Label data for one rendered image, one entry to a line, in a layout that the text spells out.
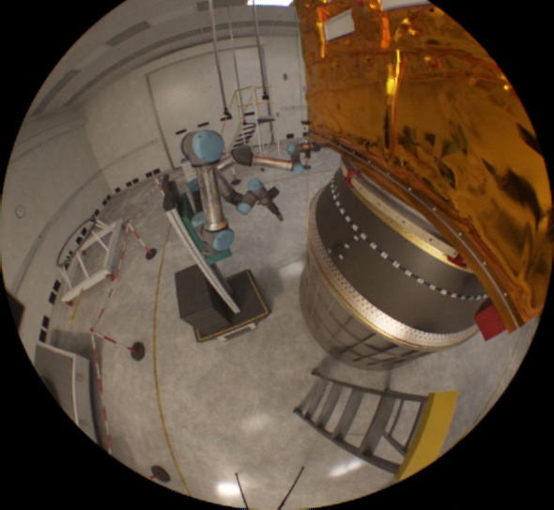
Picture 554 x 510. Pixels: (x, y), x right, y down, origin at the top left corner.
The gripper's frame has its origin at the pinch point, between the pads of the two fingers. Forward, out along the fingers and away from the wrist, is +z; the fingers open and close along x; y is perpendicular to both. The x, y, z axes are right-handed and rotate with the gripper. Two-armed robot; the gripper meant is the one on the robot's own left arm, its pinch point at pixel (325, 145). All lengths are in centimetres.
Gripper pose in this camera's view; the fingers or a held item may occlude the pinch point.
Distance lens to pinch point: 143.5
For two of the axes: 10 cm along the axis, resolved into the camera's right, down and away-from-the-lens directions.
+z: 9.6, -2.5, 1.3
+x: -2.7, -6.5, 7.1
